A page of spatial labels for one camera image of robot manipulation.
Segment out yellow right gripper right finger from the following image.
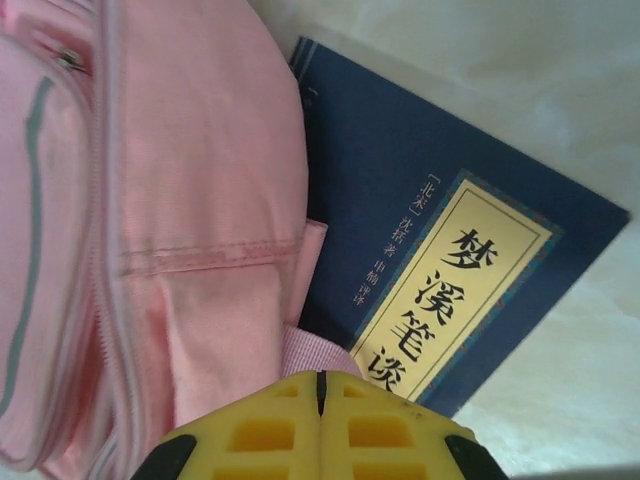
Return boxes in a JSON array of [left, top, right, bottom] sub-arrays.
[[319, 372, 504, 480]]

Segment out thin dark blue book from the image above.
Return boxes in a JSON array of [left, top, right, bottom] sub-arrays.
[[287, 35, 630, 420]]

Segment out pink student backpack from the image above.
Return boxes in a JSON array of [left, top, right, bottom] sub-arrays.
[[0, 0, 366, 480]]

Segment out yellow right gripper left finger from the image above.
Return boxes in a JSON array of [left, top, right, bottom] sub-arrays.
[[153, 372, 322, 480]]

